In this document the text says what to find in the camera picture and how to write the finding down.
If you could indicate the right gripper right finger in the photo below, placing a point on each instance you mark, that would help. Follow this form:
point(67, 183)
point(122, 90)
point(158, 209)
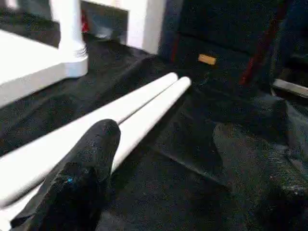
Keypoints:
point(274, 183)

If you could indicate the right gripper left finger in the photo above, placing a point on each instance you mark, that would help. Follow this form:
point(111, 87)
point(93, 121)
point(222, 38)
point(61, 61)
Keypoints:
point(77, 187)

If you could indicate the white plastic table top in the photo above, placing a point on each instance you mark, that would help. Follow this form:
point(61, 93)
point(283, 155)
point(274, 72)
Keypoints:
point(24, 62)

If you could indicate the white plastic table leg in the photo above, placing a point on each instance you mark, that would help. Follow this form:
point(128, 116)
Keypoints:
point(96, 120)
point(144, 115)
point(70, 24)

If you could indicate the black plastic mat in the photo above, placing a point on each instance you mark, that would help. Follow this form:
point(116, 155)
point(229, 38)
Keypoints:
point(183, 183)

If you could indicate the long grey metal bar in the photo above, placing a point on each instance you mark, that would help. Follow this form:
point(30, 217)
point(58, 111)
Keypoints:
point(291, 87)

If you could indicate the small tan tag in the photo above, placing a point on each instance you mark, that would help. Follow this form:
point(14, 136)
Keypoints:
point(207, 59)

